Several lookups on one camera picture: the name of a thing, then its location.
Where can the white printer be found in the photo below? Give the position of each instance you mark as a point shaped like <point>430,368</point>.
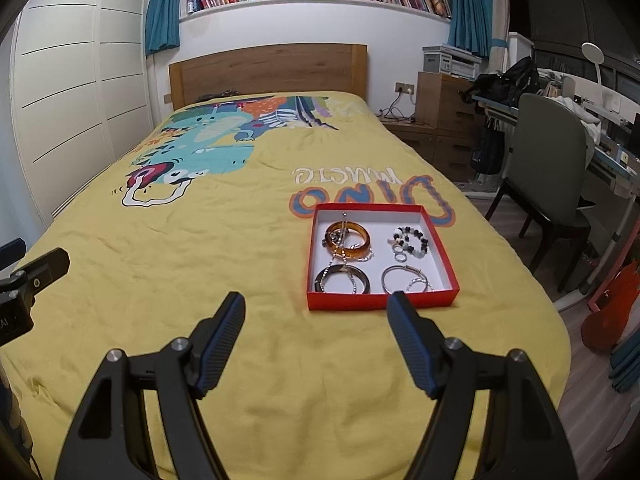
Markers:
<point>450,60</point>

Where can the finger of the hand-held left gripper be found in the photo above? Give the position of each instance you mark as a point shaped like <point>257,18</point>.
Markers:
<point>11,252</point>
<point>47,267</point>

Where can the wooden headboard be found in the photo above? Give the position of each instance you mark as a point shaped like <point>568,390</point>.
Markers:
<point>270,70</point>

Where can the dark cloth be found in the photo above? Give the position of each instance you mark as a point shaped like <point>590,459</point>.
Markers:
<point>217,95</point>

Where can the amber bangle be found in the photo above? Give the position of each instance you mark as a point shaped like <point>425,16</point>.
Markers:
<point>357,252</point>

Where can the low wooden nightstand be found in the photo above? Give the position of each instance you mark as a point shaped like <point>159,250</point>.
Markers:
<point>440,145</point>

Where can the black bag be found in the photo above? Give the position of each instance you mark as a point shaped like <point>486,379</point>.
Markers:
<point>515,80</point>

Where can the blue curtain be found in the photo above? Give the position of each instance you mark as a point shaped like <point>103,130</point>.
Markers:
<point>162,5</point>
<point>467,10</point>

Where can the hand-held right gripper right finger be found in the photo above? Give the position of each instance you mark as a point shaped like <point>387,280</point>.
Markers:
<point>407,340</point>

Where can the teal cloth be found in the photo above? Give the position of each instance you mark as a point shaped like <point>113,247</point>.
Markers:
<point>627,365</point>

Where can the white wall shelf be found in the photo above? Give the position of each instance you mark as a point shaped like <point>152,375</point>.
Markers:
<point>325,4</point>

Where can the white wardrobe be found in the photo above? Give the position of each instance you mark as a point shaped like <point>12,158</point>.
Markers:
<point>75,85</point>

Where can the white desk lamp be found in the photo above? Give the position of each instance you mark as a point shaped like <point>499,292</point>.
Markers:
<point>592,52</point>

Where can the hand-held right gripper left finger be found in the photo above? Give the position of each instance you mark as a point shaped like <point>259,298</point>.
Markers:
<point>225,340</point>

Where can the yellow printed blanket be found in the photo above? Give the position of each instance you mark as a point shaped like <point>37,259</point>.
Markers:
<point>200,240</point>

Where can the grey chair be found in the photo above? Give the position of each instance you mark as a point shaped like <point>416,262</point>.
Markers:
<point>545,150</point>

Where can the red bag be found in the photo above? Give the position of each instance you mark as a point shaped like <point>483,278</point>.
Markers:
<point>615,310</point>

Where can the dark hanging bag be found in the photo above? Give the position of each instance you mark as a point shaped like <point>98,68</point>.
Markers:
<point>487,152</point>

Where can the red jewelry box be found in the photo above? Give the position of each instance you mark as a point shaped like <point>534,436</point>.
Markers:
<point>350,302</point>

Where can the tall wooden cabinet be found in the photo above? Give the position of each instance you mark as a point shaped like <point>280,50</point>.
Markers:
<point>445,100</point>

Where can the thin gold bangle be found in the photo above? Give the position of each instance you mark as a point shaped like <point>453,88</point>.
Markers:
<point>384,280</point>

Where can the white cloth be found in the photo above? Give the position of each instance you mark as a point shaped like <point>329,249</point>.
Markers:
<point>590,130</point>

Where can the black bangle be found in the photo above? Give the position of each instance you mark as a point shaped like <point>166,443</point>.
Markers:
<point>317,280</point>

